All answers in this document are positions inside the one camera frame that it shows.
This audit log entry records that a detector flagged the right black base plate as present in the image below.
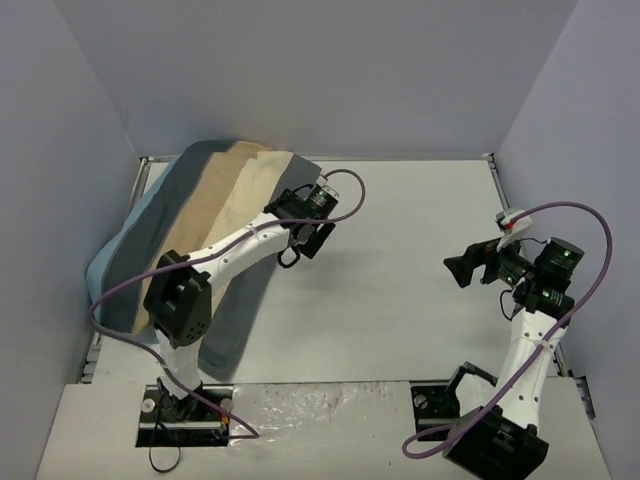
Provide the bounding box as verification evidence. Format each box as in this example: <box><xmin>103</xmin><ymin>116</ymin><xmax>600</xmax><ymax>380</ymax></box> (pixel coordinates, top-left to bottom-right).
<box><xmin>410</xmin><ymin>381</ymin><xmax>460</xmax><ymax>433</ymax></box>

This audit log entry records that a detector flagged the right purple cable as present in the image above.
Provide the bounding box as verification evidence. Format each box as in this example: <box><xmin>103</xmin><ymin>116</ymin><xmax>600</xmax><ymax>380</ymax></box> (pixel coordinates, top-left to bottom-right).
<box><xmin>402</xmin><ymin>200</ymin><xmax>614</xmax><ymax>459</ymax></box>

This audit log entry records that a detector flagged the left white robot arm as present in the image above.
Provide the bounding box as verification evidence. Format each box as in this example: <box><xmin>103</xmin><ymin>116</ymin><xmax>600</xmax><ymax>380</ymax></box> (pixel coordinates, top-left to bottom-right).
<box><xmin>143</xmin><ymin>183</ymin><xmax>339</xmax><ymax>418</ymax></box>

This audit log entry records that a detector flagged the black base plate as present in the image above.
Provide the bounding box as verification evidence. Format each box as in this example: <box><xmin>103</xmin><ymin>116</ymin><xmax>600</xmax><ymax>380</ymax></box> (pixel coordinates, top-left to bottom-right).
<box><xmin>135</xmin><ymin>385</ymin><xmax>230</xmax><ymax>448</ymax></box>
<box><xmin>410</xmin><ymin>381</ymin><xmax>460</xmax><ymax>433</ymax></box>

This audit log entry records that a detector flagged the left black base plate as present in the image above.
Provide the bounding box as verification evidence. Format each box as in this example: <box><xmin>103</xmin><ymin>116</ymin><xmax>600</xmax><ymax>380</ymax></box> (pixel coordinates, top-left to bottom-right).
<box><xmin>135</xmin><ymin>385</ymin><xmax>230</xmax><ymax>448</ymax></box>

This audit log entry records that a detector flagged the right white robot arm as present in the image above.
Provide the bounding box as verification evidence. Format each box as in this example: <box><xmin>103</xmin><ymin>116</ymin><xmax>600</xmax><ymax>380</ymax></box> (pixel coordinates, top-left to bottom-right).
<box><xmin>443</xmin><ymin>237</ymin><xmax>584</xmax><ymax>479</ymax></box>

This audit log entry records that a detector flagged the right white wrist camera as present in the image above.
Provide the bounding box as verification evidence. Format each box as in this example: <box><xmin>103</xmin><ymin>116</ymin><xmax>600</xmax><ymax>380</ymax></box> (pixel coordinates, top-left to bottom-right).
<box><xmin>496</xmin><ymin>208</ymin><xmax>533</xmax><ymax>252</ymax></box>

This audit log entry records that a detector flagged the purple cable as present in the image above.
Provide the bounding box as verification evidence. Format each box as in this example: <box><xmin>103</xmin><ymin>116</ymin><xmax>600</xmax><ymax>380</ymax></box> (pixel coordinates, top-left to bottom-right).
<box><xmin>88</xmin><ymin>169</ymin><xmax>367</xmax><ymax>442</ymax></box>
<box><xmin>402</xmin><ymin>200</ymin><xmax>614</xmax><ymax>459</ymax></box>

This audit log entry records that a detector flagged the striped folded cloth stack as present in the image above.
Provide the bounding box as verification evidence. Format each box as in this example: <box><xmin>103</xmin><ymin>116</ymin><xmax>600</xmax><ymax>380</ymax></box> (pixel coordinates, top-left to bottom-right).
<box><xmin>86</xmin><ymin>140</ymin><xmax>321</xmax><ymax>381</ymax></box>

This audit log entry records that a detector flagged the thin black cable loop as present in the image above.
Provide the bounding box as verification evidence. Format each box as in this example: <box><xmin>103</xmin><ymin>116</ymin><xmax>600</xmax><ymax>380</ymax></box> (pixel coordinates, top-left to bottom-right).
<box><xmin>148</xmin><ymin>389</ymin><xmax>183</xmax><ymax>473</ymax></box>

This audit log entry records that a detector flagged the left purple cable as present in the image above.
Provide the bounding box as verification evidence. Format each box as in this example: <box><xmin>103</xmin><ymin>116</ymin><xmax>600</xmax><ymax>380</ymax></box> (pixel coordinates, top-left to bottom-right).
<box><xmin>88</xmin><ymin>169</ymin><xmax>367</xmax><ymax>442</ymax></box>

